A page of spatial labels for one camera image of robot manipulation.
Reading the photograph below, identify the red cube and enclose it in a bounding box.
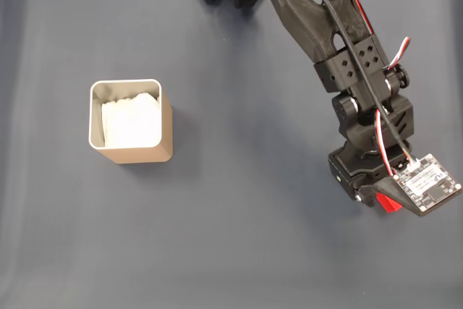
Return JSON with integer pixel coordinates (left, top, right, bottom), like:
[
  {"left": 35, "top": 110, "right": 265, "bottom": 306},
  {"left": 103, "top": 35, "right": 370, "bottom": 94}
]
[{"left": 375, "top": 192, "right": 404, "bottom": 214}]

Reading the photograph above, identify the beige metal box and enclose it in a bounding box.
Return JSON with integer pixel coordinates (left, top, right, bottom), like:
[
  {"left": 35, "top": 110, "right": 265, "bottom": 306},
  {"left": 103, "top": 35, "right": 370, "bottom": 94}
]
[{"left": 88, "top": 78, "right": 174, "bottom": 164}]

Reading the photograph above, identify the blue desk mat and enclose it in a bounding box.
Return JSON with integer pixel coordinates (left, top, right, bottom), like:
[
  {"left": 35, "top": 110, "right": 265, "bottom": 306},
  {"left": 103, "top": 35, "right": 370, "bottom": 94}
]
[{"left": 0, "top": 0, "right": 463, "bottom": 309}]

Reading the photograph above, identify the white tissue paper padding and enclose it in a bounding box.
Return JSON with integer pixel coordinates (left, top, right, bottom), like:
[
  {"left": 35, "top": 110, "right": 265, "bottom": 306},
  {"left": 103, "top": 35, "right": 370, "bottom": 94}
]
[{"left": 101, "top": 92, "right": 162, "bottom": 149}]

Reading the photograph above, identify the red white servo cable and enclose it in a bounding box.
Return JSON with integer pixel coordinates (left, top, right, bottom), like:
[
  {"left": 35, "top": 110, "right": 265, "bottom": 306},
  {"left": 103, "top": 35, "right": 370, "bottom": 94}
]
[
  {"left": 374, "top": 109, "right": 396, "bottom": 177},
  {"left": 338, "top": 0, "right": 412, "bottom": 71}
]

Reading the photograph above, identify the camera board with black mount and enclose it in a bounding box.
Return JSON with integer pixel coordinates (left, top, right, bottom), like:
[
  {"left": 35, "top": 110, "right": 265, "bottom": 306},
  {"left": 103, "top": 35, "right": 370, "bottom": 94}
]
[{"left": 360, "top": 154, "right": 463, "bottom": 217}]

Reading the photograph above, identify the black camera cable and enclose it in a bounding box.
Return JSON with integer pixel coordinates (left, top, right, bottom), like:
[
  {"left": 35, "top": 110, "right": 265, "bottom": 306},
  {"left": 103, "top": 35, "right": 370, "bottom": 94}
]
[{"left": 289, "top": 0, "right": 417, "bottom": 165}]

